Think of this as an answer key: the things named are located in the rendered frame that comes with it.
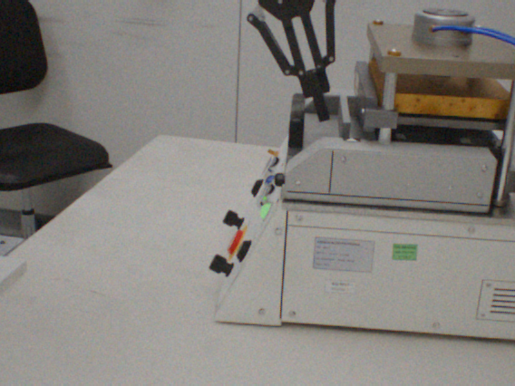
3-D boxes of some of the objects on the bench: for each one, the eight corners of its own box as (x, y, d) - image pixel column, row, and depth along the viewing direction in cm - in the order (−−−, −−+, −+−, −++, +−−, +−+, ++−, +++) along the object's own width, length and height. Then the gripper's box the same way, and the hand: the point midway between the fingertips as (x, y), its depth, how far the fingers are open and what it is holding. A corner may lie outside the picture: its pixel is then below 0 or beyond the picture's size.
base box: (551, 245, 128) (571, 149, 122) (639, 372, 93) (674, 246, 87) (238, 222, 131) (242, 127, 124) (210, 338, 96) (214, 214, 89)
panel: (238, 225, 129) (289, 132, 122) (215, 313, 101) (281, 200, 94) (227, 219, 128) (278, 127, 122) (202, 306, 100) (267, 193, 94)
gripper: (324, -69, 100) (368, 99, 108) (231, -39, 103) (281, 123, 110) (325, -66, 93) (372, 112, 101) (225, -34, 96) (278, 138, 103)
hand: (317, 95), depth 105 cm, fingers closed
